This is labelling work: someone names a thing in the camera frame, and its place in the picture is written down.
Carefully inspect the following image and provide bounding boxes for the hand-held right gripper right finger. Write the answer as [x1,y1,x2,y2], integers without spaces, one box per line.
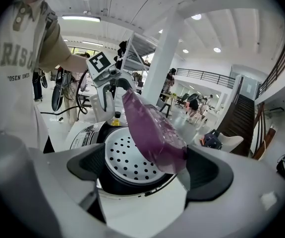
[157,144,285,238]

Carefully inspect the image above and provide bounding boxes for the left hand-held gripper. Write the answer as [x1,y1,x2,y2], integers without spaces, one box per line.
[85,51,136,113]

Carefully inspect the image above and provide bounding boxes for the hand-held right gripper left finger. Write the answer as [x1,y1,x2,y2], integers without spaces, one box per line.
[0,129,124,238]

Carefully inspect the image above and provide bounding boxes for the rice cooker base with panel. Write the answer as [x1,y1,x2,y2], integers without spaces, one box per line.
[69,121,182,198]

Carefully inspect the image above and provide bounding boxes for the purple rice cooker lid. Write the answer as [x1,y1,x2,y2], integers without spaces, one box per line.
[121,88,189,175]

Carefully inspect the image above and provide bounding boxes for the person's left forearm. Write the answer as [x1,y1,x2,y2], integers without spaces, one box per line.
[57,55,91,73]

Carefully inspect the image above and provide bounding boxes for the yellow drink bottle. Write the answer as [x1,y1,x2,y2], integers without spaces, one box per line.
[111,111,122,127]

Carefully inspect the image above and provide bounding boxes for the white metal shelf rack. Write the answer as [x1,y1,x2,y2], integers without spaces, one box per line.
[117,31,158,71]

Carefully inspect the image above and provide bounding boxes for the small wooden table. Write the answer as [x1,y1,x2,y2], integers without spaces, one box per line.
[161,92,180,104]

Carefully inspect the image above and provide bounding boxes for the white perforated steamer tray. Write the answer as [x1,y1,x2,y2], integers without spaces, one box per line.
[105,132,169,183]

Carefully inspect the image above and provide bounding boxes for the cream armchair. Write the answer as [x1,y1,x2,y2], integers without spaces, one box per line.
[199,130,244,153]

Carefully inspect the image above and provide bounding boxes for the black office chair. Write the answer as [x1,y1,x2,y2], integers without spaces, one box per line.
[175,93,190,109]

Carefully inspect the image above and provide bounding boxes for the purple backpack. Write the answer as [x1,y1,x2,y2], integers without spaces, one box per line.
[199,129,224,150]

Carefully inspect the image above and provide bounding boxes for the ceiling tube light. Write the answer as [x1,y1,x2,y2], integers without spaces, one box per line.
[61,14,101,23]

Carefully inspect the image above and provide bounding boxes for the dark wooden staircase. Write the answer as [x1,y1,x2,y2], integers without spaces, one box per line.
[216,77,277,161]

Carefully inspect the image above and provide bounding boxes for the black balcony railing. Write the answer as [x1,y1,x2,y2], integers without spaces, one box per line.
[175,67,237,89]

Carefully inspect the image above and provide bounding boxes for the person's beige shirt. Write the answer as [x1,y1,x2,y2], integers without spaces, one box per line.
[0,0,70,156]

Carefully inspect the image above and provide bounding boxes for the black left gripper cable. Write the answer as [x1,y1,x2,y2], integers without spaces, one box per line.
[40,69,90,116]

